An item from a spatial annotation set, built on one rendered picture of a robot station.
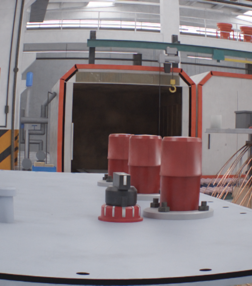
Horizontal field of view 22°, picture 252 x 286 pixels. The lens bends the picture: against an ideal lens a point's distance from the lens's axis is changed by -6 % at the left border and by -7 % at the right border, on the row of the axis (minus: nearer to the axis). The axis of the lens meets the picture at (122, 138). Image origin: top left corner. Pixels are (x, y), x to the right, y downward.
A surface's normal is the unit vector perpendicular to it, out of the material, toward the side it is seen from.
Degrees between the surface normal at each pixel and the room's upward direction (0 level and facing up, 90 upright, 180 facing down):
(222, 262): 0
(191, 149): 89
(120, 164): 91
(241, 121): 88
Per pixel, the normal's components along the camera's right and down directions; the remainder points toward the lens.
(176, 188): -0.29, 0.01
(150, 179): 0.39, 0.03
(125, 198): 0.15, 0.01
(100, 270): 0.03, -1.00
